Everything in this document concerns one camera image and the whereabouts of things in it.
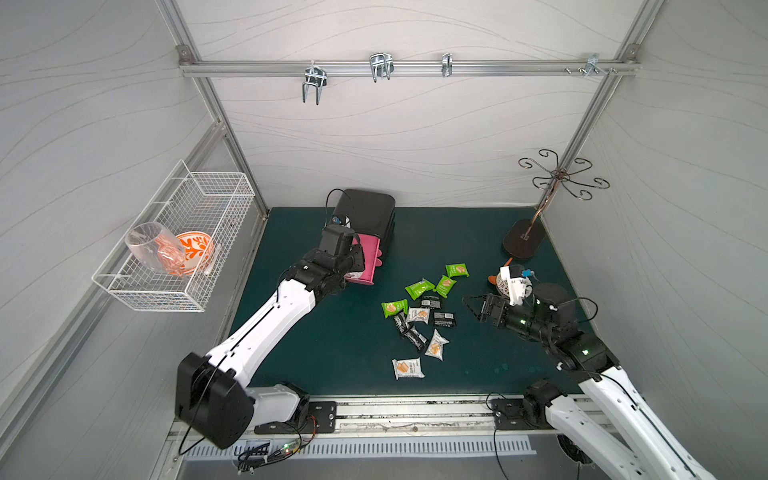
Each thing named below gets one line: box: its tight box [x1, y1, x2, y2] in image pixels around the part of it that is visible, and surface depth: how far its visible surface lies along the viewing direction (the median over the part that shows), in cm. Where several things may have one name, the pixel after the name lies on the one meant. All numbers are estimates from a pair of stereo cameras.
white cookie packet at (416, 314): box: [406, 307, 430, 324], surface depth 92 cm
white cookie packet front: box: [392, 357, 425, 381], surface depth 82 cm
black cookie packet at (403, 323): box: [394, 309, 415, 341], surface depth 88 cm
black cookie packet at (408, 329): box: [398, 322, 429, 352], surface depth 86 cm
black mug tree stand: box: [503, 148, 610, 260], surface depth 109 cm
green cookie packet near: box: [381, 299, 409, 318], surface depth 95 cm
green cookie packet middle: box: [433, 275, 457, 298], surface depth 100 cm
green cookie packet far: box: [445, 263, 470, 278], surface depth 103 cm
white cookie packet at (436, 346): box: [425, 328, 450, 361], surface depth 86 cm
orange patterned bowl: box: [157, 231, 214, 277], surface depth 67 cm
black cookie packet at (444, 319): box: [432, 311, 457, 328], surface depth 91 cm
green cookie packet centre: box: [405, 278, 436, 300], surface depth 98 cm
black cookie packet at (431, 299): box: [420, 290, 442, 310], surface depth 95 cm
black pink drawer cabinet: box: [333, 189, 396, 285], surface depth 99 cm
